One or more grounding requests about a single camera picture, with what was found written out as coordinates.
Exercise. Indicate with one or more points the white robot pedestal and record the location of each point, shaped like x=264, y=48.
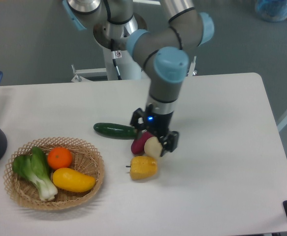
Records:
x=119, y=64

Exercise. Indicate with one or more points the green bok choy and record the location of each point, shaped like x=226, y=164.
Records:
x=34, y=168

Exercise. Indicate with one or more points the cream round potato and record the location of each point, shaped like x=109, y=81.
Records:
x=153, y=148

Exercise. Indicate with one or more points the blue plastic bag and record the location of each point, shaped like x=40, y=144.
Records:
x=271, y=10

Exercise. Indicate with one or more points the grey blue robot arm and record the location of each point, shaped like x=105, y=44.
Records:
x=160, y=55

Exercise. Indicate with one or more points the purple sweet potato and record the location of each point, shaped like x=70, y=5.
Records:
x=137, y=146

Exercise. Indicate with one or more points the orange tangerine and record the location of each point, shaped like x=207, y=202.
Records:
x=59, y=157

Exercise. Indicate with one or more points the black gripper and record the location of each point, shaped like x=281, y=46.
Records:
x=156, y=124

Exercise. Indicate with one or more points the dark green cucumber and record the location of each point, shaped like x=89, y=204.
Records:
x=113, y=130

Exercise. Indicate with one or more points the yellow mango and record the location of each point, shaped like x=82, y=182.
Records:
x=72, y=180

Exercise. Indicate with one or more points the yellow bell pepper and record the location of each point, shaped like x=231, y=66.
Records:
x=142, y=167

